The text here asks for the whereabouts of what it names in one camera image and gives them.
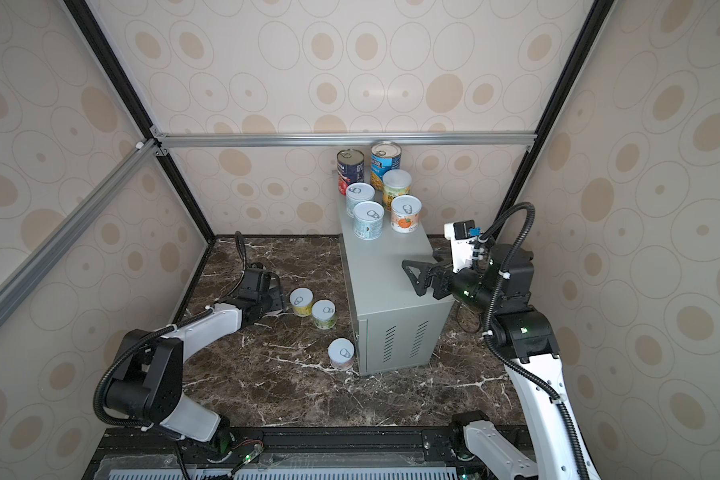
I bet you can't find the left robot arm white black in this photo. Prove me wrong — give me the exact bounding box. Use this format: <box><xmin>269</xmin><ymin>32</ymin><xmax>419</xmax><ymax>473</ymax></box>
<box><xmin>92</xmin><ymin>263</ymin><xmax>286</xmax><ymax>455</ymax></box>

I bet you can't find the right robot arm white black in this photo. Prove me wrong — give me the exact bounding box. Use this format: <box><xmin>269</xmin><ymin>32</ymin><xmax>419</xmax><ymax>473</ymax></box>
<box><xmin>402</xmin><ymin>244</ymin><xmax>599</xmax><ymax>479</ymax></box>

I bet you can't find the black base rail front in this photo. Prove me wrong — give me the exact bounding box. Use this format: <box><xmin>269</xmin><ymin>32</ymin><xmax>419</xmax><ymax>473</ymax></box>
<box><xmin>95</xmin><ymin>423</ymin><xmax>583</xmax><ymax>480</ymax></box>

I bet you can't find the black corner frame post right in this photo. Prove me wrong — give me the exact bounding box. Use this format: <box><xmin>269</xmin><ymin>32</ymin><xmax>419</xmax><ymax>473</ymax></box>
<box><xmin>495</xmin><ymin>0</ymin><xmax>615</xmax><ymax>221</ymax></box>

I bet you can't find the green label can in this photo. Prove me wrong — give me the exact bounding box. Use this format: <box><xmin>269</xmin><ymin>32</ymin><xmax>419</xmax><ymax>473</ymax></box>
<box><xmin>311</xmin><ymin>299</ymin><xmax>336</xmax><ymax>330</ymax></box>

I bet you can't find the dark blue red soup can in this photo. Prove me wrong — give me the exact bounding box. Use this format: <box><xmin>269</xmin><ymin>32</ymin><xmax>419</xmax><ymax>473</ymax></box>
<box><xmin>336</xmin><ymin>148</ymin><xmax>365</xmax><ymax>195</ymax></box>

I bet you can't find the diagonal aluminium rail left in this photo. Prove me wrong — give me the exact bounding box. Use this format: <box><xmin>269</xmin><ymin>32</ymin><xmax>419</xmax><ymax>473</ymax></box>
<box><xmin>0</xmin><ymin>139</ymin><xmax>157</xmax><ymax>328</ymax></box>

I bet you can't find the white lid can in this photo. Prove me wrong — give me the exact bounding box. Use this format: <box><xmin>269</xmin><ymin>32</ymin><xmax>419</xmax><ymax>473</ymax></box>
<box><xmin>289</xmin><ymin>287</ymin><xmax>314</xmax><ymax>317</ymax></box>
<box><xmin>353</xmin><ymin>201</ymin><xmax>385</xmax><ymax>241</ymax></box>

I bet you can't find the horizontal aluminium rail back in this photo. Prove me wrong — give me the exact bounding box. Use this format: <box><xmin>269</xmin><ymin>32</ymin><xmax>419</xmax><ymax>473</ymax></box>
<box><xmin>156</xmin><ymin>131</ymin><xmax>537</xmax><ymax>149</ymax></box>

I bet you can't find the grey metal cabinet box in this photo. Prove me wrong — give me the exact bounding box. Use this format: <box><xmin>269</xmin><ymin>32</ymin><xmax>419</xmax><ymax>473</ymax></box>
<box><xmin>332</xmin><ymin>186</ymin><xmax>453</xmax><ymax>376</ymax></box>

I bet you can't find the teal label can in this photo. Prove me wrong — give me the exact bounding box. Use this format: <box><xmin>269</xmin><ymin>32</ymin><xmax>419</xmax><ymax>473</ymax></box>
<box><xmin>345</xmin><ymin>182</ymin><xmax>376</xmax><ymax>217</ymax></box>

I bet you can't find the black corner frame post left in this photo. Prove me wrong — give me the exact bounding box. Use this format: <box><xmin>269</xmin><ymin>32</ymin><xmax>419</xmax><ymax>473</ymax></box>
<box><xmin>62</xmin><ymin>0</ymin><xmax>216</xmax><ymax>244</ymax></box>

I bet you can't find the yellow label can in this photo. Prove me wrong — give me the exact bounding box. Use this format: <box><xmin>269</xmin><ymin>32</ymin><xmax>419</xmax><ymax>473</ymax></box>
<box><xmin>382</xmin><ymin>169</ymin><xmax>412</xmax><ymax>211</ymax></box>

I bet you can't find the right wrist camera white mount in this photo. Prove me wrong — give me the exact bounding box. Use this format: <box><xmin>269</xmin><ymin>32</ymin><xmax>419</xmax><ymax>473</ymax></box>
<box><xmin>444</xmin><ymin>220</ymin><xmax>483</xmax><ymax>273</ymax></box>

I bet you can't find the peach label can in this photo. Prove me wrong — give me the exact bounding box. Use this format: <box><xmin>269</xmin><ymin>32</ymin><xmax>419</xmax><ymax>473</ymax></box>
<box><xmin>390</xmin><ymin>195</ymin><xmax>422</xmax><ymax>234</ymax></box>

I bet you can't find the black corner frame post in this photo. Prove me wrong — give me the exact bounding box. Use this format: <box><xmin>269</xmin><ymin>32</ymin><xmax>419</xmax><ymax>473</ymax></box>
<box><xmin>495</xmin><ymin>0</ymin><xmax>615</xmax><ymax>221</ymax></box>
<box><xmin>62</xmin><ymin>0</ymin><xmax>216</xmax><ymax>244</ymax></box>

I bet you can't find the pink label can front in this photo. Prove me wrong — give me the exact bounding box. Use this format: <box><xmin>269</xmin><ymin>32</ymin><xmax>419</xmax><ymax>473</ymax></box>
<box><xmin>328</xmin><ymin>338</ymin><xmax>355</xmax><ymax>371</ymax></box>

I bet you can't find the blue progresso soup can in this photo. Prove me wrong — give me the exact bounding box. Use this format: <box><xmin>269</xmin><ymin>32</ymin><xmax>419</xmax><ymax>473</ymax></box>
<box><xmin>370</xmin><ymin>141</ymin><xmax>402</xmax><ymax>190</ymax></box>

